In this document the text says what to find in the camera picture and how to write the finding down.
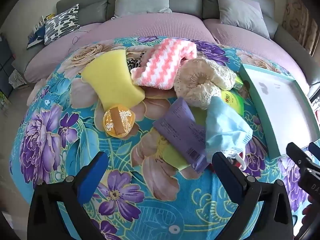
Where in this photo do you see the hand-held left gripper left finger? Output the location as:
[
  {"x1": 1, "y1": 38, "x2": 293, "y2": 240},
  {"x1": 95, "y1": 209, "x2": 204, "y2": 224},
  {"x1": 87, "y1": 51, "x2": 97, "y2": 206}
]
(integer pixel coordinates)
[{"x1": 27, "y1": 151, "x2": 109, "y2": 240}]

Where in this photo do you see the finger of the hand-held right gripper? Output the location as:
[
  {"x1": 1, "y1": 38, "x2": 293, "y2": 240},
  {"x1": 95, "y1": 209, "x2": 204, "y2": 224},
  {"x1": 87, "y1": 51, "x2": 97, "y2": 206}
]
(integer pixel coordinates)
[
  {"x1": 286, "y1": 142, "x2": 320, "y2": 174},
  {"x1": 308, "y1": 142, "x2": 320, "y2": 159}
]

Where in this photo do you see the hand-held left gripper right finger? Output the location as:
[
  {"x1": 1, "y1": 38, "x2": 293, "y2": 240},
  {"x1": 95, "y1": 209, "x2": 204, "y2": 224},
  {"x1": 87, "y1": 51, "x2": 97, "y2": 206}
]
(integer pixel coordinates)
[{"x1": 212, "y1": 152, "x2": 293, "y2": 240}]

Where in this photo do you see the blue face mask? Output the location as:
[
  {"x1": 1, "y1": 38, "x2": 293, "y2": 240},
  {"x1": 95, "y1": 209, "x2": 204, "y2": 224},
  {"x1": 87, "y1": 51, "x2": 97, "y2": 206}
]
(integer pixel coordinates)
[{"x1": 205, "y1": 96, "x2": 253, "y2": 171}]

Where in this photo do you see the green sponge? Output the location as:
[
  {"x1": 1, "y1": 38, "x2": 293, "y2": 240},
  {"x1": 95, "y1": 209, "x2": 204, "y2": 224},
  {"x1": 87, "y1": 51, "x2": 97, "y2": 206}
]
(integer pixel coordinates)
[{"x1": 160, "y1": 109, "x2": 208, "y2": 172}]

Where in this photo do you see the teal box with white inside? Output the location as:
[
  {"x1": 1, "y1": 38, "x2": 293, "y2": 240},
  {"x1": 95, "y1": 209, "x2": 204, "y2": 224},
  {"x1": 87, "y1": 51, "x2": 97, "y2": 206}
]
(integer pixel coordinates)
[{"x1": 238, "y1": 64, "x2": 320, "y2": 159}]

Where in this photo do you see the purple cloth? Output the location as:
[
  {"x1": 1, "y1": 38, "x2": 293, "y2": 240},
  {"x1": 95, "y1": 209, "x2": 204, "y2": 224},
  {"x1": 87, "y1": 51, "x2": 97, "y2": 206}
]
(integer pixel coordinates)
[{"x1": 152, "y1": 97, "x2": 209, "y2": 173}]

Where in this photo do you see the yellow sponge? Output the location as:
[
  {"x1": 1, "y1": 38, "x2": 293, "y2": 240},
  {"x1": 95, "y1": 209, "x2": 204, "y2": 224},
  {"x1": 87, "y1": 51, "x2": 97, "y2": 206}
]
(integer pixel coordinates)
[{"x1": 81, "y1": 49, "x2": 146, "y2": 112}]

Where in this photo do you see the pink white striped cloth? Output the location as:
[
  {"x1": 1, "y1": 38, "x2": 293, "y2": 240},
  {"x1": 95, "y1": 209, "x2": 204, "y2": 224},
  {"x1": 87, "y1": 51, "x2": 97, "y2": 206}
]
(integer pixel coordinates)
[{"x1": 130, "y1": 39, "x2": 197, "y2": 90}]

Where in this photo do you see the person's right hand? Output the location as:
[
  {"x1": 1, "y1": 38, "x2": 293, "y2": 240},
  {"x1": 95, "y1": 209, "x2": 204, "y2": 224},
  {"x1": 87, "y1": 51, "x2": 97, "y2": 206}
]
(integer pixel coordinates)
[{"x1": 302, "y1": 196, "x2": 320, "y2": 222}]

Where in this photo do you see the floral teal blanket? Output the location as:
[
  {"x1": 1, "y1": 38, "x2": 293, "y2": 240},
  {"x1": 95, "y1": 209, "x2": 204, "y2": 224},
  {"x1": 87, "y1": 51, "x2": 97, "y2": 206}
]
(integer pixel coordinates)
[{"x1": 9, "y1": 35, "x2": 320, "y2": 240}]

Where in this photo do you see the round yellow packet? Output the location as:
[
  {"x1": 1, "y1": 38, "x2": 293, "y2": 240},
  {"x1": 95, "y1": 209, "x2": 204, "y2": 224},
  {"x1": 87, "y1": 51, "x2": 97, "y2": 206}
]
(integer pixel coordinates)
[{"x1": 103, "y1": 104, "x2": 137, "y2": 138}]

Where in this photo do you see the cream lace hat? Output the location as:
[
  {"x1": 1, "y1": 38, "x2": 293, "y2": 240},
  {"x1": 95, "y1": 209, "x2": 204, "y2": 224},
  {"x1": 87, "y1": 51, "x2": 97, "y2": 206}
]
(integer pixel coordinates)
[{"x1": 174, "y1": 57, "x2": 238, "y2": 110}]

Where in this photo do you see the leopard print scrunchie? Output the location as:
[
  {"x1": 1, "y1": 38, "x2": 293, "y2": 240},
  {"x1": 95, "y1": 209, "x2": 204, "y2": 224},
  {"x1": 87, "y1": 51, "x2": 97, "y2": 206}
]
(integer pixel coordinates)
[{"x1": 126, "y1": 51, "x2": 147, "y2": 72}]

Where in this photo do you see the pink quilted sofa seat cover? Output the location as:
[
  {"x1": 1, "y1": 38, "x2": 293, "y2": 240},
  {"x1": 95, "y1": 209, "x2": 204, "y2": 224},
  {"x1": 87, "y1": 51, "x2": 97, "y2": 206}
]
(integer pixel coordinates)
[
  {"x1": 24, "y1": 12, "x2": 218, "y2": 83},
  {"x1": 204, "y1": 17, "x2": 310, "y2": 88}
]

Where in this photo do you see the beige patterned curtain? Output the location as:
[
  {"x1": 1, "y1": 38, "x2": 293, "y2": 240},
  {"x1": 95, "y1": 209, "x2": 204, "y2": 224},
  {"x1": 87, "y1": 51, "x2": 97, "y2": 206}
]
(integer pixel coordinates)
[{"x1": 282, "y1": 0, "x2": 319, "y2": 55}]

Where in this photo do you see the dark blue cabinet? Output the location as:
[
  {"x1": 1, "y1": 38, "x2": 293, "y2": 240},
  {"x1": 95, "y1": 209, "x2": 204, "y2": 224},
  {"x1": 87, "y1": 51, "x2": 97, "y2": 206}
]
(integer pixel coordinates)
[{"x1": 0, "y1": 34, "x2": 14, "y2": 93}]

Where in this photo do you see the blue white cushion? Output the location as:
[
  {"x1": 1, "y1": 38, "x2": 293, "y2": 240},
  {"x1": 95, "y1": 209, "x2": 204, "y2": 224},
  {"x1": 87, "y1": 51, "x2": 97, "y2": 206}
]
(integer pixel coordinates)
[{"x1": 26, "y1": 25, "x2": 47, "y2": 50}]

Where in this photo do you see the black white patterned pillow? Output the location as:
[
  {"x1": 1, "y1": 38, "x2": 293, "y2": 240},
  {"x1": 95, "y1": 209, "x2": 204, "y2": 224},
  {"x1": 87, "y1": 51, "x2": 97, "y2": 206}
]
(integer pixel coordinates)
[{"x1": 44, "y1": 4, "x2": 81, "y2": 45}]

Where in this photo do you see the row of books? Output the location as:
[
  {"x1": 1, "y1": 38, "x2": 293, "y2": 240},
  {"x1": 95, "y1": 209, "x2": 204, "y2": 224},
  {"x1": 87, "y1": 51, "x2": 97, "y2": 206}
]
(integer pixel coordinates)
[{"x1": 35, "y1": 13, "x2": 56, "y2": 30}]

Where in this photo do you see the purple and grey pillow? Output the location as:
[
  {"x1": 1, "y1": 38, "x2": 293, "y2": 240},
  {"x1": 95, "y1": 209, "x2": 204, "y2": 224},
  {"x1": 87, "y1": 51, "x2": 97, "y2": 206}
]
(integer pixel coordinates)
[{"x1": 214, "y1": 0, "x2": 270, "y2": 39}]

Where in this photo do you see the grey sofa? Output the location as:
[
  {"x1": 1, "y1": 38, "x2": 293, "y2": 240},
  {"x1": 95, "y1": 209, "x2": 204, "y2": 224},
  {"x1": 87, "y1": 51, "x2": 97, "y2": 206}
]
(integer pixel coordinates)
[{"x1": 0, "y1": 0, "x2": 320, "y2": 100}]

